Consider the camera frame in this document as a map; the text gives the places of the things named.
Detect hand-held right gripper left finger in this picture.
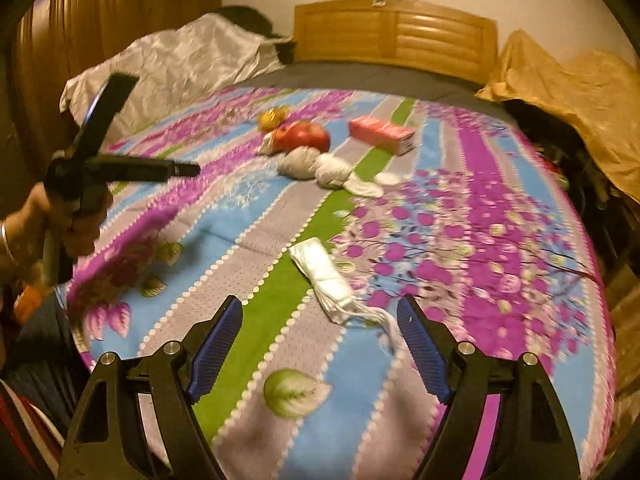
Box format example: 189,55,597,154
59,295,245,480

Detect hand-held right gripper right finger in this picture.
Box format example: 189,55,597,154
396,294,581,480

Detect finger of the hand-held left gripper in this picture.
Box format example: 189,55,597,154
102,156,202,182

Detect white plastic bag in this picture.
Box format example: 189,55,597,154
288,237,403,348

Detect person's left forearm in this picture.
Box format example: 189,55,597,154
0,220,32,291

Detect person's left hand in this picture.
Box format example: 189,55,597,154
22,182,115,262

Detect white satin cloth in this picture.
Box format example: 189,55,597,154
59,12,297,142

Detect yellow toy fruit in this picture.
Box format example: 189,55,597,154
257,105,292,132

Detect floral striped blanket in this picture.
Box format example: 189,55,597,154
64,85,620,480

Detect grey sock ball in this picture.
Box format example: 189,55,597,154
277,145,321,181

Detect brown wooden wardrobe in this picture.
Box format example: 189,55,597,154
9,0,224,172

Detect red apple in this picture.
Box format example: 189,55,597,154
259,120,331,156

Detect dark trousers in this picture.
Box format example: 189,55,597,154
0,304,94,402

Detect flat white cloth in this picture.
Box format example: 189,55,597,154
344,174,385,199

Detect black cloth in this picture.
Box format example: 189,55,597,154
214,5,297,67

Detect red white striped garment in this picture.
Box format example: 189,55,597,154
0,379,64,480

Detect cardboard box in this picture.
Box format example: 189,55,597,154
606,259,640,357

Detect pink carton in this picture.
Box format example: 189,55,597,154
348,115,417,156

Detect grey bed sheet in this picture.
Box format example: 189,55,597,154
265,60,518,122

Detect wooden headboard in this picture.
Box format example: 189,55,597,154
292,0,499,87

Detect tan cloth cover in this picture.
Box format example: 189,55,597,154
474,30,640,202

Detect silver bracelet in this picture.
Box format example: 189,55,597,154
0,221,17,267

